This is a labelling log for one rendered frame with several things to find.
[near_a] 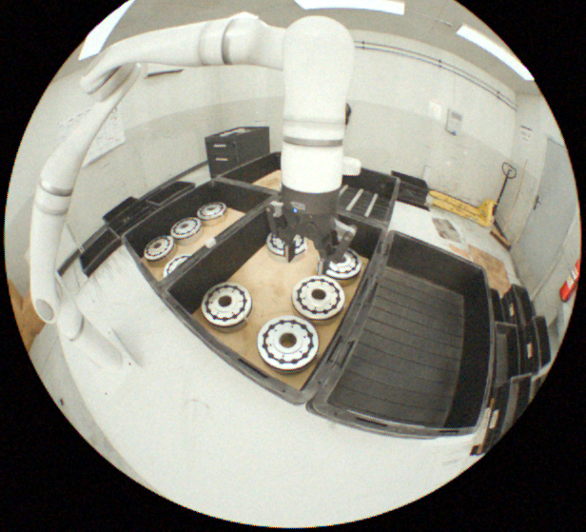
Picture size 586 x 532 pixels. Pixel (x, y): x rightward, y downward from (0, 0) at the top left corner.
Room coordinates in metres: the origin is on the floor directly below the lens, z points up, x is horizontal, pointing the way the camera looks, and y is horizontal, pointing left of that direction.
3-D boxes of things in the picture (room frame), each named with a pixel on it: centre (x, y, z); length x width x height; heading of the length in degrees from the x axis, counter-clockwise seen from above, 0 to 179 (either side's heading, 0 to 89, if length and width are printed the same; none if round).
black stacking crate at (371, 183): (0.60, -0.20, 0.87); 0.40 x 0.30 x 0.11; 149
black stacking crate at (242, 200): (0.41, 0.26, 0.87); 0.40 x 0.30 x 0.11; 149
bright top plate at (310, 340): (0.13, 0.01, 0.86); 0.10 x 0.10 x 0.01
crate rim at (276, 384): (0.26, 0.01, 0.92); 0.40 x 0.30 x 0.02; 149
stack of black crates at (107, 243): (0.62, 1.37, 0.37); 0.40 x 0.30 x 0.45; 155
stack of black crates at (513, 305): (0.10, -1.68, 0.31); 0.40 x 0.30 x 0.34; 155
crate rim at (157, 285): (0.41, 0.26, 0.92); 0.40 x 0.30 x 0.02; 149
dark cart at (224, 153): (2.19, 0.60, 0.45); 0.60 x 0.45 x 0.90; 155
